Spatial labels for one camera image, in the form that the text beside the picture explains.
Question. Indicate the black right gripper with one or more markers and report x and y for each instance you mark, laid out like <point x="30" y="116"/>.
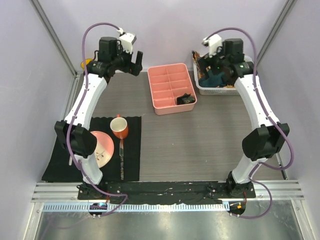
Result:
<point x="207" y="61"/>

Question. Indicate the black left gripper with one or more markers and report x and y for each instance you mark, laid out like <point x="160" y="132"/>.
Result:
<point x="134" y="68"/>

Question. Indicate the dark patterned necktie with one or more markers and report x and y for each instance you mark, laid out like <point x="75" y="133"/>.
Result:
<point x="185" y="99"/>

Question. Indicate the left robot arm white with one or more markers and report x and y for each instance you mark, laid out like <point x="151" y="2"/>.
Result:
<point x="113" y="54"/>

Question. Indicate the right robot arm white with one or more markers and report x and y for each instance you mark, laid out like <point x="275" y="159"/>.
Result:
<point x="267" y="135"/>

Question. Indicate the teal green tie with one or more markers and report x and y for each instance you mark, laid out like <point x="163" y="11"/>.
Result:
<point x="212" y="81"/>

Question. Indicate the yellow floral tie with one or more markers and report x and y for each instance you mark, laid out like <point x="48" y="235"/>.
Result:
<point x="202" y="75"/>

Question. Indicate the white plastic basket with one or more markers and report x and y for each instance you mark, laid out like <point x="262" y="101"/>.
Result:
<point x="209" y="91"/>

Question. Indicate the pink divided organizer tray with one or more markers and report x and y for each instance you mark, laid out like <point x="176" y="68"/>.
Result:
<point x="167" y="83"/>

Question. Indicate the yellow plastic cup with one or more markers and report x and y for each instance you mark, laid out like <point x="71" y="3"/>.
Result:
<point x="85" y="62"/>

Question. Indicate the orange mug white inside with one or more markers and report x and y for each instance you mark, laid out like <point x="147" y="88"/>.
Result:
<point x="119" y="127"/>

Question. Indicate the pink and cream plate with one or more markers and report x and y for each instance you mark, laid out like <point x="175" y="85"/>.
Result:
<point x="104" y="149"/>

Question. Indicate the silver fork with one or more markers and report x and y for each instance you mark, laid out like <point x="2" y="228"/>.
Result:
<point x="70" y="161"/>

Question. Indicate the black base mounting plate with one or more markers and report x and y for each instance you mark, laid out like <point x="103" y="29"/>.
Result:
<point x="164" y="192"/>

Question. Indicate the black scalloped placemat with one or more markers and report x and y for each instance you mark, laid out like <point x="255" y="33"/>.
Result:
<point x="59" y="170"/>

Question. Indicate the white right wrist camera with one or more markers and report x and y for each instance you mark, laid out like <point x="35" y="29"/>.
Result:
<point x="213" y="43"/>

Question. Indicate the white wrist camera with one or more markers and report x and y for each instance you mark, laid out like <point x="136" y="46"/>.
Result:
<point x="213" y="43"/>
<point x="127" y="40"/>

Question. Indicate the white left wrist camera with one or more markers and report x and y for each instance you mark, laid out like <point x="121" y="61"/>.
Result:
<point x="127" y="40"/>

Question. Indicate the knife with patterned handle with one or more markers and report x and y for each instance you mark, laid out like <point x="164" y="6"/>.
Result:
<point x="121" y="154"/>

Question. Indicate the aluminium frame rail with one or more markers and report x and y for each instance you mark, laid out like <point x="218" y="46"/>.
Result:
<point x="62" y="197"/>

